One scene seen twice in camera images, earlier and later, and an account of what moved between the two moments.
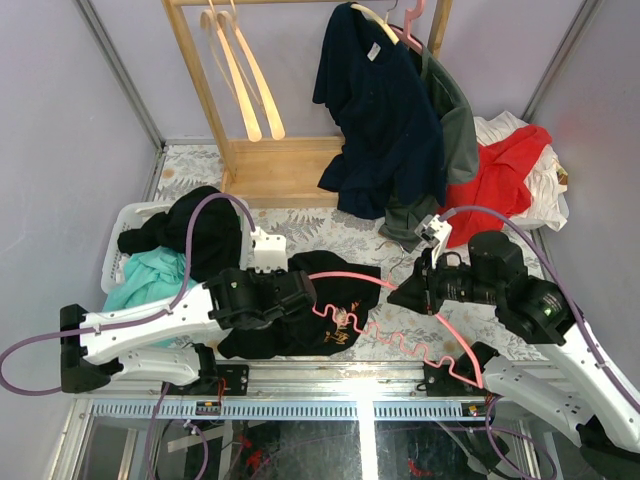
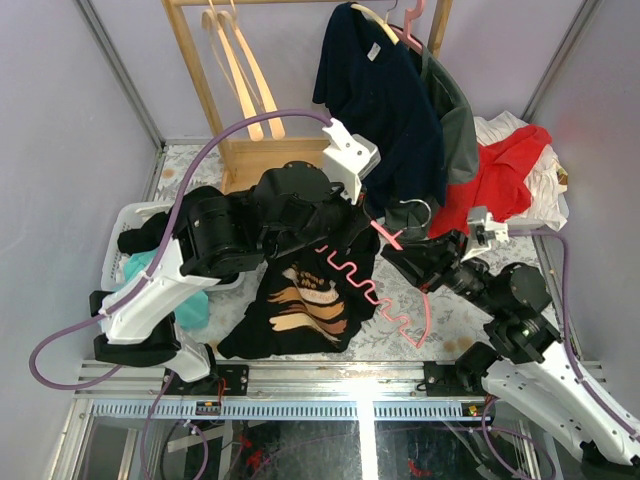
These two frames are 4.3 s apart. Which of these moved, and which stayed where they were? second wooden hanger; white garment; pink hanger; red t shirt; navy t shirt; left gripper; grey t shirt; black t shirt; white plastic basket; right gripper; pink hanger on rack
Moved: right gripper; pink hanger; left gripper; black t shirt
Stayed: white plastic basket; pink hanger on rack; grey t shirt; second wooden hanger; white garment; red t shirt; navy t shirt
